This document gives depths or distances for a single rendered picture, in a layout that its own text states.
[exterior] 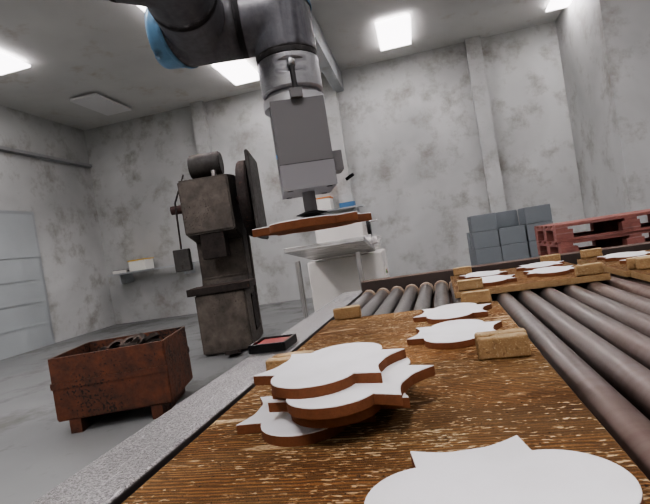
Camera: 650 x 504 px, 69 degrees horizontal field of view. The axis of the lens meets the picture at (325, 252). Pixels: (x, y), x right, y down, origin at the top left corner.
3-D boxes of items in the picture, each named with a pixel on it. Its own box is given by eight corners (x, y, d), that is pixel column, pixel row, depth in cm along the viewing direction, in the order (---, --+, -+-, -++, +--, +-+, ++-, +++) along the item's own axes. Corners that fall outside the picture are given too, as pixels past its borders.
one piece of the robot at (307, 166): (344, 58, 54) (366, 199, 54) (334, 85, 63) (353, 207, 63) (258, 68, 53) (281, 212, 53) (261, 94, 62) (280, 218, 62)
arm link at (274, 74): (315, 72, 62) (321, 44, 54) (321, 106, 62) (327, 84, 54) (258, 78, 61) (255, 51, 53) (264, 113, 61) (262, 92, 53)
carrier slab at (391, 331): (267, 388, 64) (265, 377, 64) (332, 327, 104) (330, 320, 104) (542, 364, 56) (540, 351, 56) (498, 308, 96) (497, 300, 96)
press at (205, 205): (216, 340, 683) (188, 165, 680) (297, 330, 657) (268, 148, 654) (168, 365, 554) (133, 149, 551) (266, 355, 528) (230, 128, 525)
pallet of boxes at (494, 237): (481, 291, 749) (469, 216, 748) (473, 286, 833) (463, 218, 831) (562, 281, 727) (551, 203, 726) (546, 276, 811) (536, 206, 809)
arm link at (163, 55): (124, -31, 50) (226, -46, 50) (161, 24, 62) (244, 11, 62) (135, 41, 50) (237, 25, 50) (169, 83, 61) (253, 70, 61)
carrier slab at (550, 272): (455, 298, 117) (452, 281, 117) (450, 281, 156) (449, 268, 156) (611, 279, 108) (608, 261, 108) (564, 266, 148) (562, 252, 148)
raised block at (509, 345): (479, 361, 55) (475, 338, 55) (478, 357, 57) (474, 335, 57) (533, 356, 54) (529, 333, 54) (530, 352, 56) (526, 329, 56)
